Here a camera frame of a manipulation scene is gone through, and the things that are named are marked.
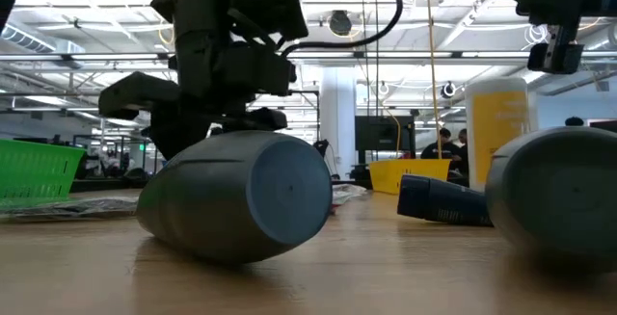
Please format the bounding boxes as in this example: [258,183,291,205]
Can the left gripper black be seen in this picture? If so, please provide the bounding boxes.
[98,15,299,161]

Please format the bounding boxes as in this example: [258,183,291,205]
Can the dark grey deodorant bottle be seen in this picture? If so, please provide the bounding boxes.
[136,129,334,265]

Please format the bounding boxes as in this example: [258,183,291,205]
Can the grey remote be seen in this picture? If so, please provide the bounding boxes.
[484,126,617,271]

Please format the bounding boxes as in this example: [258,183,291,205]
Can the navy travel bottle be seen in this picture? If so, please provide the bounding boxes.
[396,173,494,228]

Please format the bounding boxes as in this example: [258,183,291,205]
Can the white yellow wipes canister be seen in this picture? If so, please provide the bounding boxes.
[465,76,540,194]

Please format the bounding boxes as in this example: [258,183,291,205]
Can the green plastic basket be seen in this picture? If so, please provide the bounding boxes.
[0,138,87,200]

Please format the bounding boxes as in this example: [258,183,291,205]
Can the yellow plastic basket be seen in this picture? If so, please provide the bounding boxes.
[368,158,453,196]

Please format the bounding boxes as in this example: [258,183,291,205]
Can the black aluminium table frame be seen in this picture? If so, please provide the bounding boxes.
[69,177,372,195]

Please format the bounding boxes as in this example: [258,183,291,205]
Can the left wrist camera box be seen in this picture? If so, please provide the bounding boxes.
[230,0,309,41]

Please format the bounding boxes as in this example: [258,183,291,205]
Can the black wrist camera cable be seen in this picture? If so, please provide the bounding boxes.
[281,0,405,60]

